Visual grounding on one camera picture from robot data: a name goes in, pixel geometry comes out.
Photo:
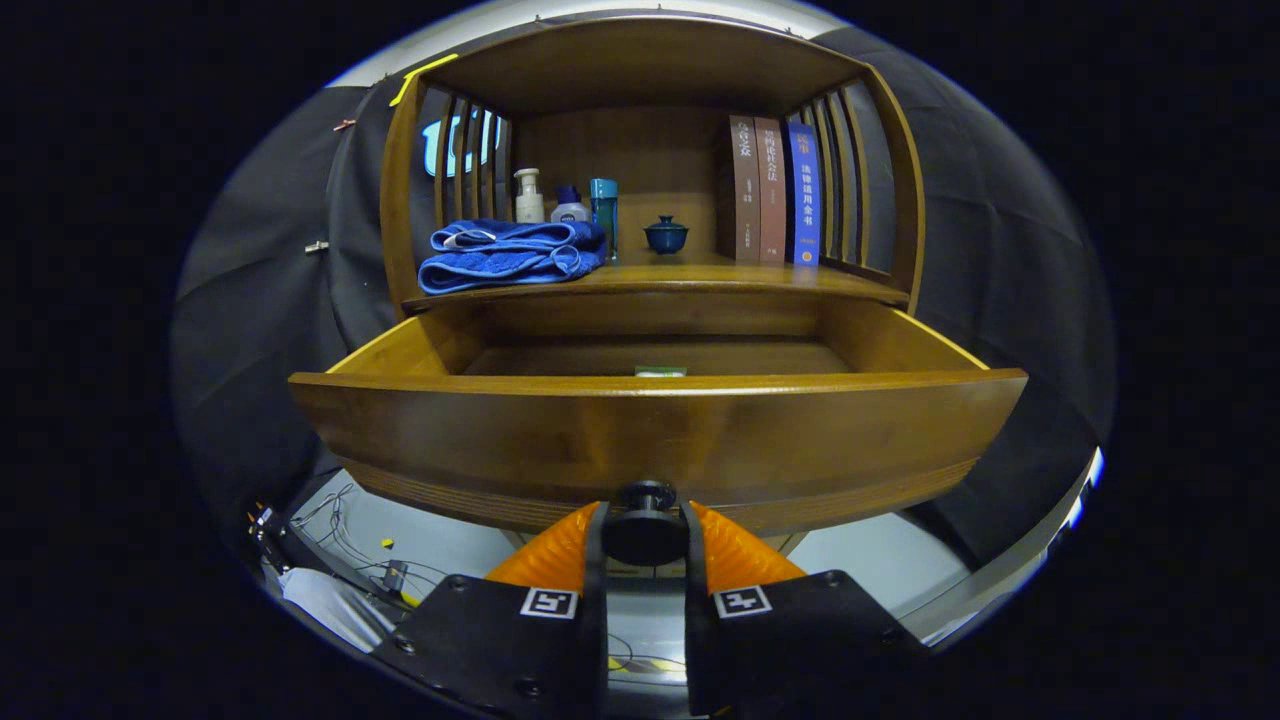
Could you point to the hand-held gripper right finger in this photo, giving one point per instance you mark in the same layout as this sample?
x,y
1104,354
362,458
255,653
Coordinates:
x,y
694,560

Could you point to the white pump bottle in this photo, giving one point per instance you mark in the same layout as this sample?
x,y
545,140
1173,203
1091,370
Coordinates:
x,y
529,205

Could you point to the blue lidded teacup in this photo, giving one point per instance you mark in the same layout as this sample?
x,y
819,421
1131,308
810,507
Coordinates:
x,y
665,238

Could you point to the wooden countertop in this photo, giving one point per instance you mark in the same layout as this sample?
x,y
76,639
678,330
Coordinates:
x,y
680,275

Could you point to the blue book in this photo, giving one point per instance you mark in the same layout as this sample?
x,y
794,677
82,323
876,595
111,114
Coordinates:
x,y
804,195

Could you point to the folded blue towel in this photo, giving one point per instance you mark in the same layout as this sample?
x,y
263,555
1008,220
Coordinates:
x,y
500,265

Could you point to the white and green tube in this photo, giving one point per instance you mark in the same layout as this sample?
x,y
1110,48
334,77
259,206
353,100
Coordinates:
x,y
660,371

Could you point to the brown wooden cabinet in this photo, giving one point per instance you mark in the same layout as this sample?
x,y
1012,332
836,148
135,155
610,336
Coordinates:
x,y
650,70

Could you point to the tall teal bottle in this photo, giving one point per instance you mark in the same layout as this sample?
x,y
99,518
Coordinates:
x,y
604,210

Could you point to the brown wooden drawer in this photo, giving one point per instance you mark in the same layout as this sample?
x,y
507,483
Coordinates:
x,y
650,440

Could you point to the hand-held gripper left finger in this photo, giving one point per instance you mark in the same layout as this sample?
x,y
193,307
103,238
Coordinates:
x,y
597,560

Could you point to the reddish brown book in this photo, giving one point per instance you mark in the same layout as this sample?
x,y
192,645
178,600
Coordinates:
x,y
771,190

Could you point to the white bottle with blue cap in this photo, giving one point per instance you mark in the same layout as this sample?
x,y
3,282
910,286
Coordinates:
x,y
570,211

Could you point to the dark brown book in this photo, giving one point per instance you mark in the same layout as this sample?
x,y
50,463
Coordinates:
x,y
744,190

